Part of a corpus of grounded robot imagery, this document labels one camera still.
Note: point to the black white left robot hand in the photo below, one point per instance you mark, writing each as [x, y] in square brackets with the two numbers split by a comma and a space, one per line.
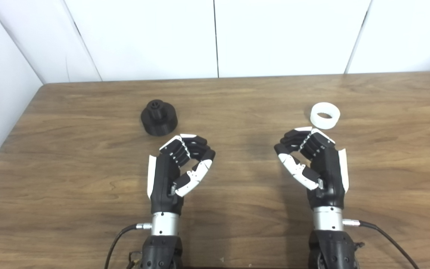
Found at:
[162, 179]

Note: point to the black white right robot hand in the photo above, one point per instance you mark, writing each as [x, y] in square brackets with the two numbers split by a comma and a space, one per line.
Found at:
[330, 175]

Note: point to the round black plastic part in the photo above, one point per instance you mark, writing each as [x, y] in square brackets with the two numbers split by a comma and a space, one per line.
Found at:
[159, 119]

